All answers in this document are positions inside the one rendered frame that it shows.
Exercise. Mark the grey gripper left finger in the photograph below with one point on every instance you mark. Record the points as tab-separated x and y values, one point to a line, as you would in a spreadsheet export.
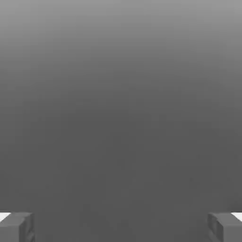
15	226

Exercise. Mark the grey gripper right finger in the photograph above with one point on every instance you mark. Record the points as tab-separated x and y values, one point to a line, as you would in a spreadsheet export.
226	226

